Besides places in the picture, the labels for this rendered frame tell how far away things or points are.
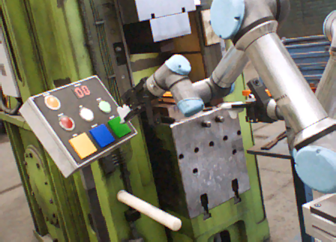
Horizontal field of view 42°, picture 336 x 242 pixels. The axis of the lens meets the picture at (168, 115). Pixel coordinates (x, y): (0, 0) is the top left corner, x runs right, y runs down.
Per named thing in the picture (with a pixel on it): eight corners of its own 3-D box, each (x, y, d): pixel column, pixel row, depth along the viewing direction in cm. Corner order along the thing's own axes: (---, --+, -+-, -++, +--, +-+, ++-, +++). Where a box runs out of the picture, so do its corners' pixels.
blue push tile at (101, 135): (115, 139, 154) (103, 122, 155) (102, 147, 148) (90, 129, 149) (112, 142, 155) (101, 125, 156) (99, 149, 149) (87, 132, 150)
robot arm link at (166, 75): (182, 74, 134) (169, 52, 136) (160, 93, 140) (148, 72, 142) (197, 73, 140) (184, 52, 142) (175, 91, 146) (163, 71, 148)
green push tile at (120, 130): (132, 131, 163) (120, 115, 163) (120, 137, 156) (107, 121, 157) (129, 133, 163) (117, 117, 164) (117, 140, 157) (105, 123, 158)
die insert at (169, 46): (174, 49, 201) (172, 36, 200) (161, 52, 197) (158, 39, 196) (142, 51, 226) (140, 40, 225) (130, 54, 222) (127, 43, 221)
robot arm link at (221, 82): (290, -32, 114) (214, 77, 153) (261, -28, 109) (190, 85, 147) (316, -1, 111) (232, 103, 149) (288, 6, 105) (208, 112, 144)
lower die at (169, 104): (205, 109, 201) (202, 91, 199) (169, 121, 191) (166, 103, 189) (157, 103, 236) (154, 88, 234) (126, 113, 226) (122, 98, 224)
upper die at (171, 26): (191, 33, 193) (187, 11, 191) (154, 42, 183) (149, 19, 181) (144, 39, 228) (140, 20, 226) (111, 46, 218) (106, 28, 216)
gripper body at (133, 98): (131, 93, 157) (151, 73, 150) (145, 112, 157) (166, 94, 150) (118, 98, 151) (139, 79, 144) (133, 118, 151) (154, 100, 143)
